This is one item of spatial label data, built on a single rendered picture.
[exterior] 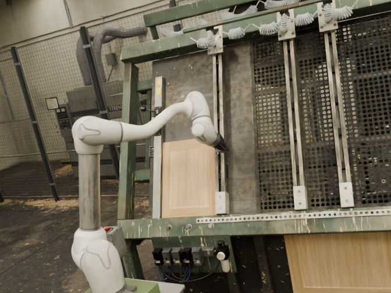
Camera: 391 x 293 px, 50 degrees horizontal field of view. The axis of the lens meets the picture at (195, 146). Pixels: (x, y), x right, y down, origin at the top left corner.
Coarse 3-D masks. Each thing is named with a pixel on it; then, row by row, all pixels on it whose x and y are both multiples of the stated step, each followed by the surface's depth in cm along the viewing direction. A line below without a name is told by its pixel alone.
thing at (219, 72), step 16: (208, 32) 252; (208, 48) 265; (224, 48) 271; (224, 64) 267; (224, 80) 264; (224, 96) 260; (224, 112) 256; (224, 128) 253; (224, 160) 246; (224, 176) 243; (224, 192) 240; (224, 208) 238
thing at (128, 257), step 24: (384, 192) 272; (144, 216) 296; (240, 240) 264; (264, 240) 255; (240, 264) 268; (264, 264) 256; (288, 264) 257; (192, 288) 286; (216, 288) 279; (240, 288) 272; (264, 288) 260; (288, 288) 262
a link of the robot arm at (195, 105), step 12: (192, 96) 219; (168, 108) 210; (180, 108) 213; (192, 108) 214; (204, 108) 217; (156, 120) 202; (168, 120) 208; (192, 120) 218; (132, 132) 192; (144, 132) 196; (156, 132) 202
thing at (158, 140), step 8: (160, 96) 278; (160, 104) 277; (160, 136) 270; (160, 144) 269; (160, 152) 267; (160, 160) 266; (160, 168) 264; (160, 176) 263; (160, 184) 262; (160, 192) 260; (160, 200) 259; (152, 208) 259; (160, 208) 258; (152, 216) 258; (160, 216) 257
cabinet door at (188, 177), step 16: (176, 144) 267; (192, 144) 262; (176, 160) 264; (192, 160) 260; (208, 160) 255; (176, 176) 261; (192, 176) 257; (208, 176) 253; (176, 192) 258; (192, 192) 254; (208, 192) 250; (176, 208) 255; (192, 208) 251; (208, 208) 247
